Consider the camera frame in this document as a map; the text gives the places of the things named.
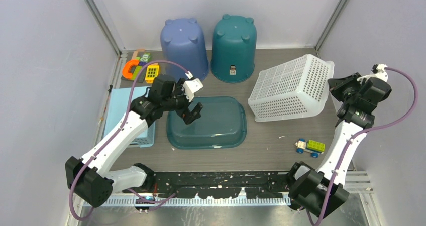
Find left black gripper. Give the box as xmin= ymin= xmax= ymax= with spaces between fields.
xmin=162 ymin=79 xmax=202 ymax=124

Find teal plastic basket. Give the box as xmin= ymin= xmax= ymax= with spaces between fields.
xmin=166 ymin=96 xmax=248 ymax=150

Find white plastic basket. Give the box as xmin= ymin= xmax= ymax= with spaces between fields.
xmin=248 ymin=54 xmax=335 ymax=122

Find light blue plastic basket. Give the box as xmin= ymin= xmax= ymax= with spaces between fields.
xmin=104 ymin=88 xmax=155 ymax=148

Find blue plastic bucket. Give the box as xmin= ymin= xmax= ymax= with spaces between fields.
xmin=160 ymin=18 xmax=209 ymax=81

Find teal plastic bucket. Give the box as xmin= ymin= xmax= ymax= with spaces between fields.
xmin=210 ymin=14 xmax=257 ymax=83

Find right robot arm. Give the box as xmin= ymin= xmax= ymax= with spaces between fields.
xmin=286 ymin=72 xmax=391 ymax=218

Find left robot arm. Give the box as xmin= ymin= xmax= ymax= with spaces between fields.
xmin=65 ymin=73 xmax=203 ymax=208

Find yellow toy block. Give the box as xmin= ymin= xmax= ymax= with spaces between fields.
xmin=145 ymin=63 xmax=161 ymax=84

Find lime green toy brick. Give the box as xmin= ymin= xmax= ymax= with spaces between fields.
xmin=306 ymin=140 xmax=325 ymax=153

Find small toy car blue wheels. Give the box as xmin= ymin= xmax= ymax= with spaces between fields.
xmin=294 ymin=138 xmax=322 ymax=158

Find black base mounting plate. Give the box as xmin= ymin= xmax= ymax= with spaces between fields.
xmin=132 ymin=171 xmax=290 ymax=199

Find lime green long brick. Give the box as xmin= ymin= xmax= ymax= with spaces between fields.
xmin=130 ymin=66 xmax=142 ymax=81

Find green numbered toy block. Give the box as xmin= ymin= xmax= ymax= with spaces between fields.
xmin=140 ymin=53 xmax=151 ymax=63

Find orange toy arch block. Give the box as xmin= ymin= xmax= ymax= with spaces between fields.
xmin=122 ymin=59 xmax=139 ymax=80

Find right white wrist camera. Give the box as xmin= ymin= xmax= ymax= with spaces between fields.
xmin=357 ymin=64 xmax=388 ymax=84

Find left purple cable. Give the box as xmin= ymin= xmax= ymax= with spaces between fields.
xmin=68 ymin=59 xmax=194 ymax=222

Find white cable duct strip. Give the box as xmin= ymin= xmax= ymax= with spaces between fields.
xmin=103 ymin=195 xmax=291 ymax=207

